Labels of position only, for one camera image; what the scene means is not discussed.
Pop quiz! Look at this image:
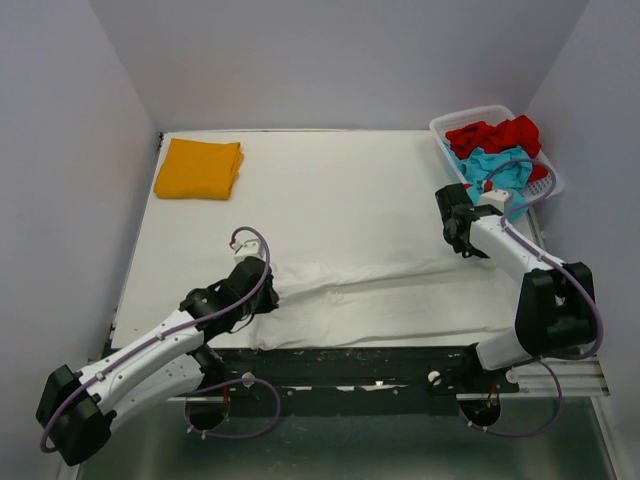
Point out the folded orange t-shirt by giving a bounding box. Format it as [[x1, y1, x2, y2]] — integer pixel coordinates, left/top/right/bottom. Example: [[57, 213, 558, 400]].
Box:
[[154, 139, 244, 201]]

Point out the purple cable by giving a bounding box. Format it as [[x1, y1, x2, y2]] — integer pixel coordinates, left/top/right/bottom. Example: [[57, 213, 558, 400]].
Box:
[[39, 227, 284, 454], [457, 158, 606, 436]]

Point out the red t-shirt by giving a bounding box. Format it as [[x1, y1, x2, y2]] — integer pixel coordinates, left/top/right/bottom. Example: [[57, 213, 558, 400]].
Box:
[[445, 115, 548, 192]]

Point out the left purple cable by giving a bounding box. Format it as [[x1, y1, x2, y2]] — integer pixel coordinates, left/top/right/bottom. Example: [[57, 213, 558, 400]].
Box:
[[39, 227, 284, 454]]

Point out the black mounting rail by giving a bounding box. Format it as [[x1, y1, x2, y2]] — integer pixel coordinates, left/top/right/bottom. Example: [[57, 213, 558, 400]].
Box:
[[184, 346, 519, 424]]

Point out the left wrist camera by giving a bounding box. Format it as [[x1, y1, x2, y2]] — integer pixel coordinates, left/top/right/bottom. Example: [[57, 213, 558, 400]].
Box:
[[230, 238, 266, 264]]

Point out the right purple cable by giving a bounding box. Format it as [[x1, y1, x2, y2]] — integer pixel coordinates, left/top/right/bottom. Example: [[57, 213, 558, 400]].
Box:
[[457, 158, 606, 436]]

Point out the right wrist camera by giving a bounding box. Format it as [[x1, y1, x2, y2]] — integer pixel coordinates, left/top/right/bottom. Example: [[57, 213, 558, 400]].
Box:
[[478, 189, 512, 215]]

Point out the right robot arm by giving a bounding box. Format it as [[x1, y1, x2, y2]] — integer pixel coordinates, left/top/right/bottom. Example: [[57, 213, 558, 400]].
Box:
[[435, 183, 602, 392]]

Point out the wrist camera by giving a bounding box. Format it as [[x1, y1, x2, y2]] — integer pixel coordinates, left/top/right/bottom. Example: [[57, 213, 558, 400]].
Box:
[[230, 238, 266, 264], [478, 189, 512, 215]]

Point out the white t-shirt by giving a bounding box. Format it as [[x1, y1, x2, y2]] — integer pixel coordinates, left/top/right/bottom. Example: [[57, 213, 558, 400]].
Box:
[[250, 256, 519, 350]]

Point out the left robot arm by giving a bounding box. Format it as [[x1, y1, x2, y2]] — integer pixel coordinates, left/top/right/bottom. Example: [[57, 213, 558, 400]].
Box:
[[35, 256, 279, 466]]

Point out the turquoise t-shirt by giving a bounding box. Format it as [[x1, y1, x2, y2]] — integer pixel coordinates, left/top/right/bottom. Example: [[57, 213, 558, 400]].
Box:
[[445, 145, 533, 210]]

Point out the white plastic laundry basket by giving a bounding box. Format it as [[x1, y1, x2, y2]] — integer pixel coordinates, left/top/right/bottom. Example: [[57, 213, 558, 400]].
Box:
[[429, 105, 565, 201]]

